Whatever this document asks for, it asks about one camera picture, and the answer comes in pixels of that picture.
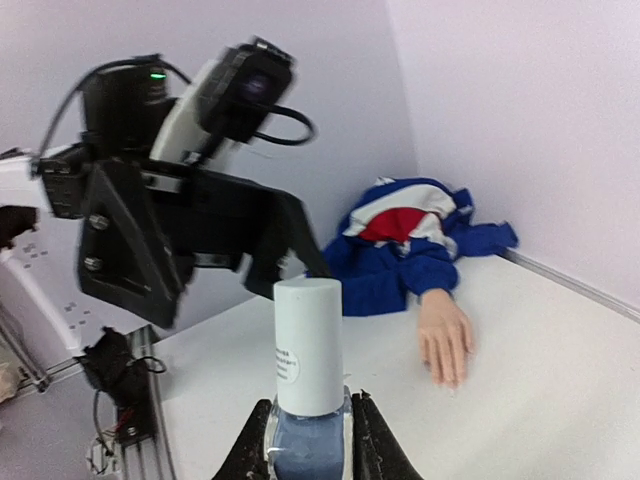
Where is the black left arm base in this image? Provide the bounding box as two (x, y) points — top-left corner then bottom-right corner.
(75, 327), (166, 444)

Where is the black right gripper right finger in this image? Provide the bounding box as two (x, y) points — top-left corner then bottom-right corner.
(351, 390), (423, 480)

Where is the blue nail polish bottle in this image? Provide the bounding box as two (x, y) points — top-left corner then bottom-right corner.
(263, 388), (355, 480)

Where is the blue white red jacket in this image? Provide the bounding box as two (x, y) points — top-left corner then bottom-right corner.
(323, 177), (519, 317)

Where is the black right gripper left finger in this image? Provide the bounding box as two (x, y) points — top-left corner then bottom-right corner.
(212, 399), (272, 480)

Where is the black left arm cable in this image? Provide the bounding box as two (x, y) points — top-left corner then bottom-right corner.
(29, 52), (317, 174)

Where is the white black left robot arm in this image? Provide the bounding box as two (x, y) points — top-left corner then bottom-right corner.
(1, 42), (330, 329)

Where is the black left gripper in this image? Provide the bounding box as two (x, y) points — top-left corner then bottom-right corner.
(77, 160), (333, 329)

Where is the aluminium table front rail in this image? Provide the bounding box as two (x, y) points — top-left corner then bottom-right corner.
(89, 324), (176, 480)

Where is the mannequin hand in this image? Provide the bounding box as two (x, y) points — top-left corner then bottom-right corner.
(417, 289), (474, 389)

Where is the white nail polish cap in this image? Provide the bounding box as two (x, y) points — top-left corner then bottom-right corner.
(274, 277), (344, 417)

